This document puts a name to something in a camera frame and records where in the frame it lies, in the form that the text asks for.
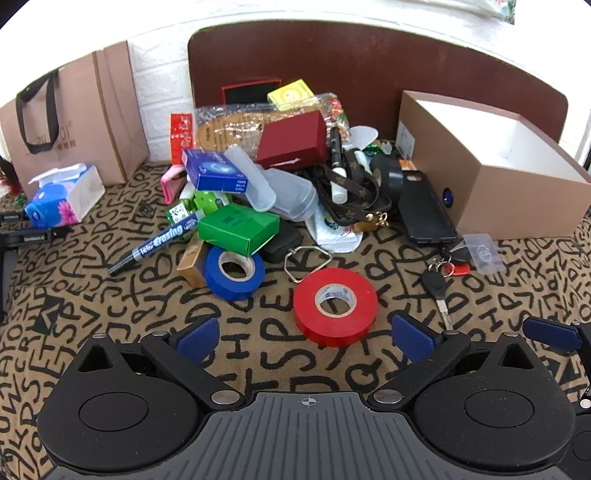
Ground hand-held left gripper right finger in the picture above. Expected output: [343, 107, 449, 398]
[368, 313, 552, 411]

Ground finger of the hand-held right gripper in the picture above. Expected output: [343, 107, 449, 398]
[523, 316, 591, 354]

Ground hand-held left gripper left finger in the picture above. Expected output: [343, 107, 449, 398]
[74, 318, 246, 411]

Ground black car key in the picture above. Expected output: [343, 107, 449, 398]
[420, 270, 455, 329]

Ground blue tape roll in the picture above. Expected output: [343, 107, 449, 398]
[203, 246, 265, 302]

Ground red key fob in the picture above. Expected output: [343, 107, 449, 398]
[438, 261, 472, 278]

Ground black blue marker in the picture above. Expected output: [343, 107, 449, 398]
[108, 211, 206, 277]

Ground red tape roll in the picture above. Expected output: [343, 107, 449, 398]
[293, 268, 379, 348]

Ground brown cardboard box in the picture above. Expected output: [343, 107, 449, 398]
[396, 90, 591, 241]

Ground blue box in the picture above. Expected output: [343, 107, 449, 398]
[181, 148, 250, 193]

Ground small brown box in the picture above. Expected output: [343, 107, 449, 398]
[176, 240, 211, 289]

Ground letter-patterned table cloth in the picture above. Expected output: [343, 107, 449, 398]
[0, 159, 591, 480]

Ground small clear plastic box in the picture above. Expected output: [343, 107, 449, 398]
[462, 233, 505, 276]

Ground green white packet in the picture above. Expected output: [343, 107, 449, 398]
[165, 203, 206, 232]

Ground black zip case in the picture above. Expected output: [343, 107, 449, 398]
[261, 228, 301, 264]

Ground black phone case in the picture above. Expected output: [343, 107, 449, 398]
[397, 170, 459, 244]

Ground white printed pouch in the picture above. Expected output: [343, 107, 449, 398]
[305, 203, 365, 254]

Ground green toy bottle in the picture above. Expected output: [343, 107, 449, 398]
[191, 190, 232, 215]

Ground pink soft item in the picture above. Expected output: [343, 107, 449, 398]
[161, 164, 188, 204]

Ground black tape roll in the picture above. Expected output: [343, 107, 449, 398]
[369, 152, 407, 199]

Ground long clear plastic case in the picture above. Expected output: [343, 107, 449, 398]
[225, 145, 278, 213]

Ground blue floral tissue pack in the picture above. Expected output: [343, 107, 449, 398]
[24, 162, 106, 228]

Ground red printed packet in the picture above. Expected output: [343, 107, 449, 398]
[170, 112, 194, 164]

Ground white plastic piece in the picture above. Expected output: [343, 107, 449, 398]
[348, 126, 380, 151]

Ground bagged cork insoles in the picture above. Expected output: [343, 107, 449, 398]
[194, 104, 278, 160]

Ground dark red box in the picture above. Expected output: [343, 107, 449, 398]
[255, 111, 329, 171]

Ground colourful candy bag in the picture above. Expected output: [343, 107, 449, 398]
[314, 92, 352, 139]

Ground brown paper bag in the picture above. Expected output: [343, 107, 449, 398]
[0, 41, 151, 188]

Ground red feather decoration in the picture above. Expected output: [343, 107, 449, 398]
[0, 157, 24, 199]

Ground red framed black box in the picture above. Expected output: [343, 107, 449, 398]
[220, 78, 282, 108]

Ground yellow green small box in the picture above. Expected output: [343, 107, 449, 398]
[267, 79, 315, 112]

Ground dark brown wooden board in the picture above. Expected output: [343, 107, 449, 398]
[187, 17, 568, 144]

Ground metal wire carabiner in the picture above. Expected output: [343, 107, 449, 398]
[284, 246, 334, 283]

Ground brown patterned strap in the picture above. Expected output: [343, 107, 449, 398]
[316, 148, 393, 234]

